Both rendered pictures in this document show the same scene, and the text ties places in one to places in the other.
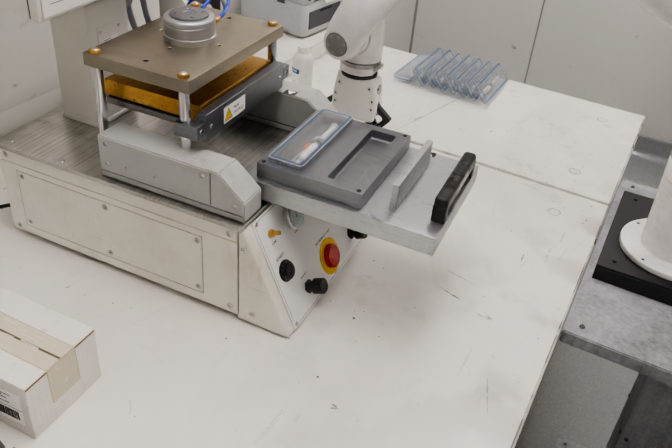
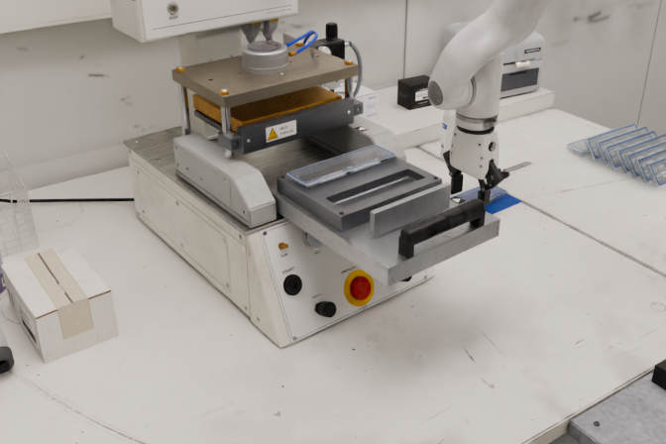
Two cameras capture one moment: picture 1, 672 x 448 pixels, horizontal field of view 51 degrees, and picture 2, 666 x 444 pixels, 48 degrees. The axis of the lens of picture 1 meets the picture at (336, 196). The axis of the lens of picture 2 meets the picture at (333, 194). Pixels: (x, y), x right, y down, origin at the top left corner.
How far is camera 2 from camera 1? 0.50 m
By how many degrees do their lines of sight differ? 27
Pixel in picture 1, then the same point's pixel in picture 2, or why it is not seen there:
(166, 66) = (220, 84)
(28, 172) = (140, 167)
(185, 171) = (216, 175)
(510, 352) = (490, 422)
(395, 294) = (410, 340)
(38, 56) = not seen: hidden behind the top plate
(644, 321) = not seen: outside the picture
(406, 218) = (377, 247)
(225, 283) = (241, 284)
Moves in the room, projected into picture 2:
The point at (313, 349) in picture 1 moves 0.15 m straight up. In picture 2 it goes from (296, 364) to (293, 281)
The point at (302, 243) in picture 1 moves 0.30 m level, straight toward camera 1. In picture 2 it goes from (322, 266) to (213, 375)
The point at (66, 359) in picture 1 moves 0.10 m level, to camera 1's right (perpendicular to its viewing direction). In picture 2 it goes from (78, 305) to (126, 326)
